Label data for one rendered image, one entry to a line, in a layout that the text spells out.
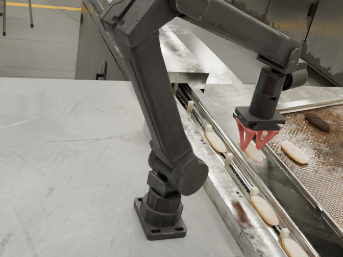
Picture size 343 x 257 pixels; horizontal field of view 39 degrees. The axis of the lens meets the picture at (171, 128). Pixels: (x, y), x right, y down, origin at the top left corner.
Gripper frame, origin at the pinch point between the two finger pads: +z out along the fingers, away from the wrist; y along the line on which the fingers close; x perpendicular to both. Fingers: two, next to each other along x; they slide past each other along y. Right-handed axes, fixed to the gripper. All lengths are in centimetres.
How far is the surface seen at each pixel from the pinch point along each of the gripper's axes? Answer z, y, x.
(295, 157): 3.2, 13.4, -0.7
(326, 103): -0.1, 36.6, 21.0
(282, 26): 68, 205, 294
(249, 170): 7.5, 2.3, 0.7
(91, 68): 41, -9, 131
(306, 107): 1.2, 29.9, 21.0
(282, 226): 8.3, 0.9, -18.2
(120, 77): 22, -9, 81
